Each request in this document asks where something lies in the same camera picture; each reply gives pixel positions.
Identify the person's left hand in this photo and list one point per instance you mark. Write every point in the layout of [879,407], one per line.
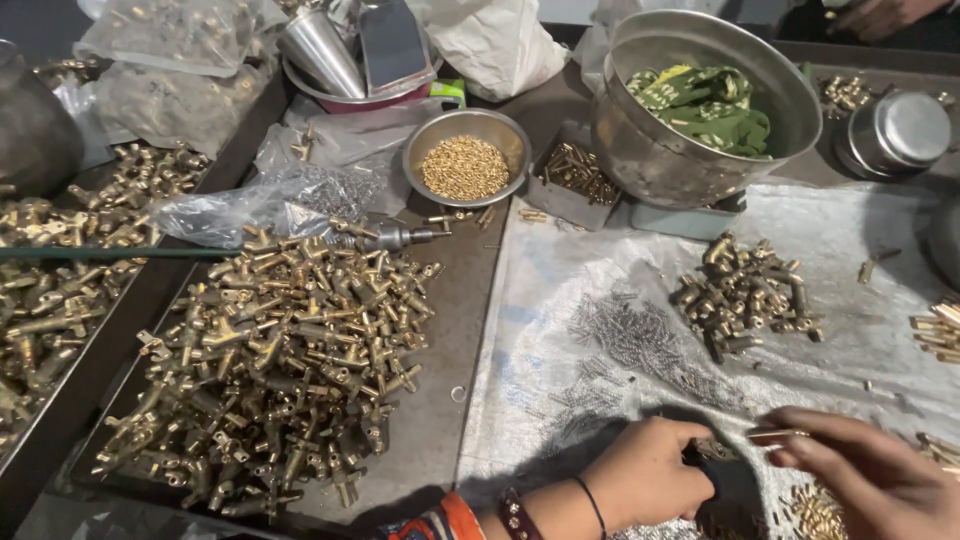
[641,476]

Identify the person's right hand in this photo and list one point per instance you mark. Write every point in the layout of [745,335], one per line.
[877,487]

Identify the person's left fingers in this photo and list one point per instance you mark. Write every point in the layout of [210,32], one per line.
[690,480]

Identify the thin brass rod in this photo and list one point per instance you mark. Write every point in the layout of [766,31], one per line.
[772,433]

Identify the thin black wrist thread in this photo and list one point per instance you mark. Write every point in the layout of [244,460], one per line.
[592,506]

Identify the pile of short brass pins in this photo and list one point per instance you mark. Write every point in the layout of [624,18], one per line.
[814,514]

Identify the scattered heap of steel springs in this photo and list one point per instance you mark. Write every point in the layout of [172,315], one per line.
[626,337]

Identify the studded dark wristband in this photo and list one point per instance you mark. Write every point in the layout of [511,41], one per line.
[519,517]

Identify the white woven plastic sheet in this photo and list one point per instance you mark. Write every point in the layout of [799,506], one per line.
[825,367]

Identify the small heap of brass fittings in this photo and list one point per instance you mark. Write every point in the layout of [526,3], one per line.
[742,296]

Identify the small steel washer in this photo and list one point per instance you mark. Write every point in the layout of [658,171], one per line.
[458,393]

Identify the orange patterned sleeve cuff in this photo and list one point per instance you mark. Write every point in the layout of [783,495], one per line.
[442,525]

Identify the wide dark metal tray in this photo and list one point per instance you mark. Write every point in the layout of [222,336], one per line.
[442,420]

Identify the pale blue plastic tray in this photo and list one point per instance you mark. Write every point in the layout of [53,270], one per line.
[682,219]

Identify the loose brass piece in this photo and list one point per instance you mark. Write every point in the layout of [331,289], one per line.
[874,265]

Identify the pile of long brass rods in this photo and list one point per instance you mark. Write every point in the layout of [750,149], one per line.
[937,330]

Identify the small rectangular metal tray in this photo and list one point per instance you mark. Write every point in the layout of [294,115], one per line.
[559,204]

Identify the large steel pot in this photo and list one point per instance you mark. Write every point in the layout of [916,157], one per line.
[660,165]

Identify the heap of dark brass spindles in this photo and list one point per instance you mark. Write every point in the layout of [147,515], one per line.
[579,174]

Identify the grey metal vessel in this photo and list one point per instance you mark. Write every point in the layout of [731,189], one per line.
[946,240]

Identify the green patterned cloth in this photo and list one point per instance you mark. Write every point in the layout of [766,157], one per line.
[709,105]

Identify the grey pneumatic screwdriver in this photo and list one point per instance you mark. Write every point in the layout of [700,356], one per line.
[397,237]

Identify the heap of tiny brass pins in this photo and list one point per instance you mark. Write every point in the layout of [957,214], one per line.
[465,166]

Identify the lidded steel container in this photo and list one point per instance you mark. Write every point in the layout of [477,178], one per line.
[896,135]

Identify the large heap of brass valves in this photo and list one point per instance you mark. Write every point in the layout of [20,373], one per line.
[292,360]

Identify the distant heap of brass parts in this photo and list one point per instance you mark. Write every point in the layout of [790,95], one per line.
[847,94]

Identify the small steel bowl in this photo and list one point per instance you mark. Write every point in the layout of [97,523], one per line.
[420,154]

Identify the small green box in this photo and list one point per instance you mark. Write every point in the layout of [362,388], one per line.
[450,91]

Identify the white plastic bag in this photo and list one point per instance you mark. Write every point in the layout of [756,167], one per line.
[495,45]

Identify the crumpled clear plastic bag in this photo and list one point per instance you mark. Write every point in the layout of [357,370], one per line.
[352,135]

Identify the pink steel bowl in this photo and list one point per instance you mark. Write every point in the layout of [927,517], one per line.
[360,101]

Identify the clear bag of springs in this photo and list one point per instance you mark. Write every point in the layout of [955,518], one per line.
[255,206]

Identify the dark flat phone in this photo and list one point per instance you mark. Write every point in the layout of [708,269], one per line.
[391,45]

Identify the conical steel cup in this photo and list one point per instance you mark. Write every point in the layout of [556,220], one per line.
[322,49]

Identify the long grey metal tray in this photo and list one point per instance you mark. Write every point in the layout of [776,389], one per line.
[45,442]

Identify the clear bags of brass parts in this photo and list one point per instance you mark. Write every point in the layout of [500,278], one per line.
[176,67]

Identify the tray heap of brass valves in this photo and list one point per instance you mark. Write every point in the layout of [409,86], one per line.
[67,262]

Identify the dark round metal pot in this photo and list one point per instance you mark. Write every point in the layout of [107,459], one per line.
[34,127]

